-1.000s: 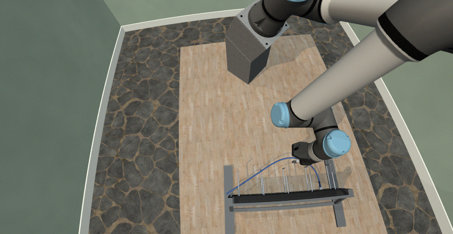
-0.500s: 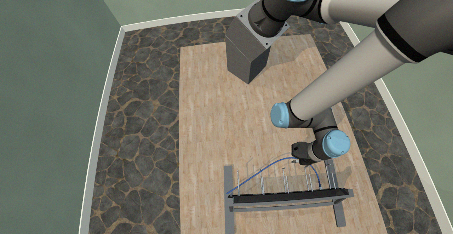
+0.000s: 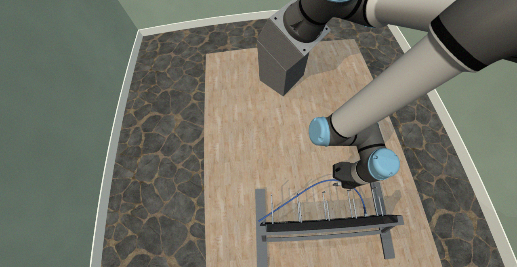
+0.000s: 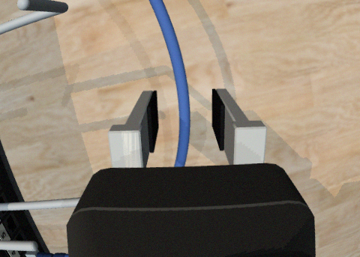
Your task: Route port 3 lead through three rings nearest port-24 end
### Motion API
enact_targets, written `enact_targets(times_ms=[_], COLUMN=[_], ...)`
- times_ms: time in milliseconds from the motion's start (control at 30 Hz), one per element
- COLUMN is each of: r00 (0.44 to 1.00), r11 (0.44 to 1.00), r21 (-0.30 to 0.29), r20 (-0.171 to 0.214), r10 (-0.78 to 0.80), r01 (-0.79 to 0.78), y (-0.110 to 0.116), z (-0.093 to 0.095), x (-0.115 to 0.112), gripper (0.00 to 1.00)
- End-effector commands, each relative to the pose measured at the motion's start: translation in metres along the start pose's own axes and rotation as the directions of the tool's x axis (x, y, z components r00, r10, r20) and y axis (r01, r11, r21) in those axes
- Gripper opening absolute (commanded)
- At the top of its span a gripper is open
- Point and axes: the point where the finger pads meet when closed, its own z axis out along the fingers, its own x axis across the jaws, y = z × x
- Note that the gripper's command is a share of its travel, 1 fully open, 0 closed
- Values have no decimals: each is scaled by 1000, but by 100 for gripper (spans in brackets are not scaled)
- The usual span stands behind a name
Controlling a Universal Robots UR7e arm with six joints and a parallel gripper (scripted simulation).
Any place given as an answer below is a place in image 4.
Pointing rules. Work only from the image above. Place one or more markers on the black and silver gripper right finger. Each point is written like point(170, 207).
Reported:
point(243, 141)

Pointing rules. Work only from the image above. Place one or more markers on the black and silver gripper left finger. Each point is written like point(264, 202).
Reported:
point(130, 143)

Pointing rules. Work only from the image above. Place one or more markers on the blue cable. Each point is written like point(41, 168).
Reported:
point(181, 82)

